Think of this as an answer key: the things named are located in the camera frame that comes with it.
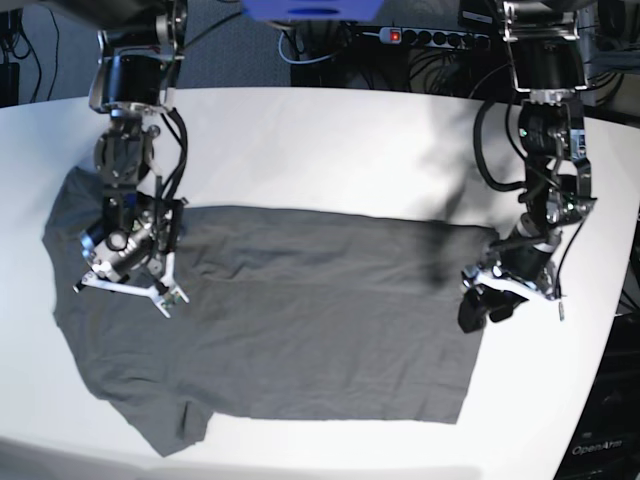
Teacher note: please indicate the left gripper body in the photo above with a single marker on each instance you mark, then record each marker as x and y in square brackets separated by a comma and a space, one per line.
[485, 298]

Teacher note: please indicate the grey T-shirt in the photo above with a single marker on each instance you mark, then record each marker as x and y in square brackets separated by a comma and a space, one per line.
[292, 315]

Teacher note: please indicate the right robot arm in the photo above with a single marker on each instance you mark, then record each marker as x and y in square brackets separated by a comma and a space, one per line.
[141, 50]

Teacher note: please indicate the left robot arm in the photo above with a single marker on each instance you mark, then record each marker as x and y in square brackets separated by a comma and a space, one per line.
[542, 42]

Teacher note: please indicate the black OpenArm case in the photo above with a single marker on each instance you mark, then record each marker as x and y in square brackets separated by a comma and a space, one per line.
[605, 443]

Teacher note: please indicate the black power strip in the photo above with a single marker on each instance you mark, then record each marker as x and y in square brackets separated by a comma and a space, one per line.
[432, 38]

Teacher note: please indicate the blue plastic box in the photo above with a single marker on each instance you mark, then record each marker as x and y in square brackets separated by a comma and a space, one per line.
[351, 10]

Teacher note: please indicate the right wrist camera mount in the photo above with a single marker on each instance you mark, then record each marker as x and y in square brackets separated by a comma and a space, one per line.
[545, 288]

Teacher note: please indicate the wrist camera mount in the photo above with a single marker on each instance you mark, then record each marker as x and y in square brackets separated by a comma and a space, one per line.
[545, 288]
[164, 293]

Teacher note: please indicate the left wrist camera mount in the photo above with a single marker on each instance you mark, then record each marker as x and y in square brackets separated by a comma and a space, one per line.
[164, 293]

